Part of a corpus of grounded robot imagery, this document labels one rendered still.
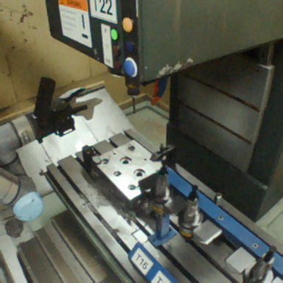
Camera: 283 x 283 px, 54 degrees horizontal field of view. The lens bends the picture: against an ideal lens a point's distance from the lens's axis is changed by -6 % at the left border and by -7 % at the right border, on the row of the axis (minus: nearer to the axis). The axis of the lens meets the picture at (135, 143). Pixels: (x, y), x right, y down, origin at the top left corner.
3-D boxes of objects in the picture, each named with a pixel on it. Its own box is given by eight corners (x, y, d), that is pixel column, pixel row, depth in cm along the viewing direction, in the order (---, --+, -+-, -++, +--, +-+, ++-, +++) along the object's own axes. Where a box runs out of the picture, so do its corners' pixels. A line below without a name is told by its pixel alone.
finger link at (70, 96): (79, 100, 94) (62, 115, 87) (77, 83, 90) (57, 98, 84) (88, 102, 92) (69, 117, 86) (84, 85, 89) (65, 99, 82)
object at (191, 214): (203, 217, 71) (206, 199, 67) (189, 225, 69) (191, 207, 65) (191, 205, 74) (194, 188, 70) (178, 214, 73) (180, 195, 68)
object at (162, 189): (173, 193, 78) (175, 175, 74) (159, 199, 77) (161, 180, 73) (164, 183, 81) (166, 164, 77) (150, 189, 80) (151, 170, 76)
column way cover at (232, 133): (244, 176, 128) (268, 68, 97) (174, 129, 159) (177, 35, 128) (250, 171, 130) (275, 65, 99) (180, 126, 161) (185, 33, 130)
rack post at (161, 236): (155, 248, 101) (157, 191, 83) (147, 238, 104) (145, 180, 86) (177, 233, 105) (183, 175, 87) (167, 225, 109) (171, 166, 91)
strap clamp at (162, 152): (153, 177, 130) (153, 151, 121) (149, 173, 132) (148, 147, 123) (175, 165, 136) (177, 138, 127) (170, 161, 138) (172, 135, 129)
